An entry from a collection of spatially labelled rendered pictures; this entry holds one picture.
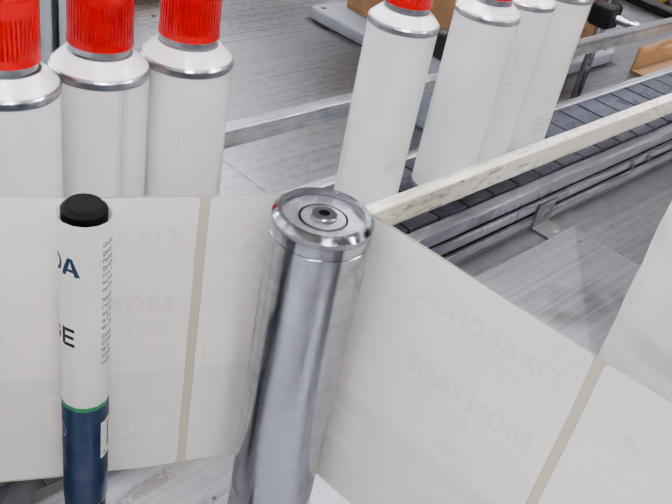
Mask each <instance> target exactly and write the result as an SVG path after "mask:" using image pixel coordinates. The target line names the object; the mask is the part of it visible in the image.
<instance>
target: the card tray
mask: <svg viewBox="0 0 672 504"><path fill-rule="evenodd" d="M671 66H672V38H669V39H665V40H661V41H658V42H654V43H650V44H647V45H643V46H640V47H639V49H638V51H637V54H636V56H635V59H634V61H633V64H632V66H631V69H630V72H631V73H634V74H636V75H638V76H643V75H647V74H650V73H653V72H656V71H659V70H662V69H665V68H668V67H671Z"/></svg>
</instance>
